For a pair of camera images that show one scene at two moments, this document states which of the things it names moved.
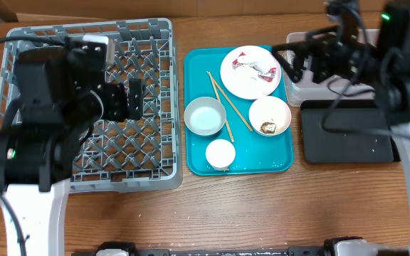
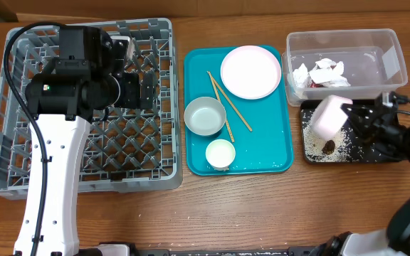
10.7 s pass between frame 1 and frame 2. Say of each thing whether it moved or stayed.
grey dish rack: stayed
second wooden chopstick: stayed
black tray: stayed
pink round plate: stayed
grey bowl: stayed
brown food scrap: moved
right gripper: moved
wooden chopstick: stayed
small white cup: stayed
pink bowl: moved
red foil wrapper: moved
